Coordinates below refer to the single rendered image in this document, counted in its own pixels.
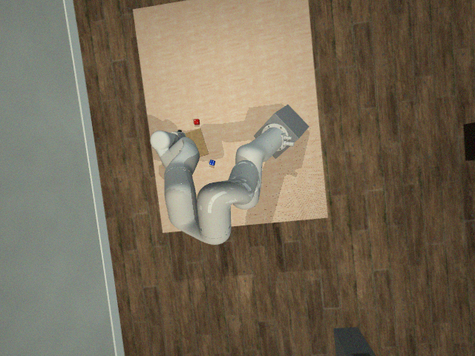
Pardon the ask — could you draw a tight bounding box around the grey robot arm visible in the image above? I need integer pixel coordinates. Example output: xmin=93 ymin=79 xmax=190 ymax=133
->
xmin=150 ymin=123 xmax=295 ymax=245

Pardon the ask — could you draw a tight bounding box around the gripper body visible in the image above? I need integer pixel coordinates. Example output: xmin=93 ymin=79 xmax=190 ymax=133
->
xmin=170 ymin=131 xmax=186 ymax=139

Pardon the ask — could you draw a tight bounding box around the tan square mat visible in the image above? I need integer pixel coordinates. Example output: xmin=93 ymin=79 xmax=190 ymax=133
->
xmin=186 ymin=128 xmax=209 ymax=156

